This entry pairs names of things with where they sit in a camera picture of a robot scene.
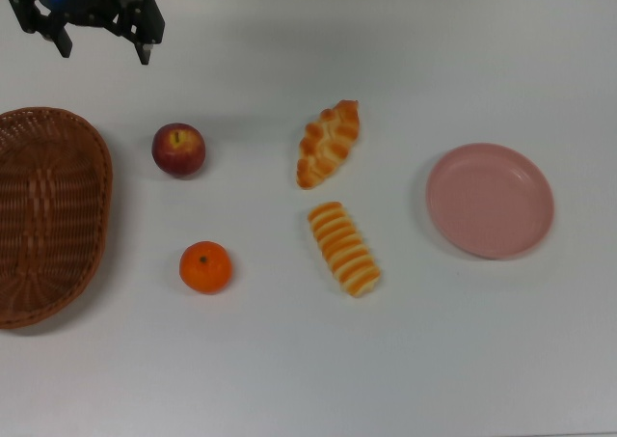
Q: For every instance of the orange toy mandarin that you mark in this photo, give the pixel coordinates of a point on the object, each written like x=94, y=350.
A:
x=205, y=270

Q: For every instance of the pink plate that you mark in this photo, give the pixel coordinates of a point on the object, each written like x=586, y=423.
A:
x=489, y=200

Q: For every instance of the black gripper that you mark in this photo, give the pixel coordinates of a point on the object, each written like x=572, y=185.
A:
x=84, y=3

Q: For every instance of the red toy apple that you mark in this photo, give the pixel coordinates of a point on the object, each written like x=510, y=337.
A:
x=178, y=155

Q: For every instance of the braided toy bread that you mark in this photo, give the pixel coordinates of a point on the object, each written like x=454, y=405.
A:
x=325, y=147

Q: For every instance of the brown woven basket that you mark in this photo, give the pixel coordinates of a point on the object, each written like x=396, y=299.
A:
x=48, y=215

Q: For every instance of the striped toy bread roll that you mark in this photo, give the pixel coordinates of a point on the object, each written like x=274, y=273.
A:
x=344, y=249

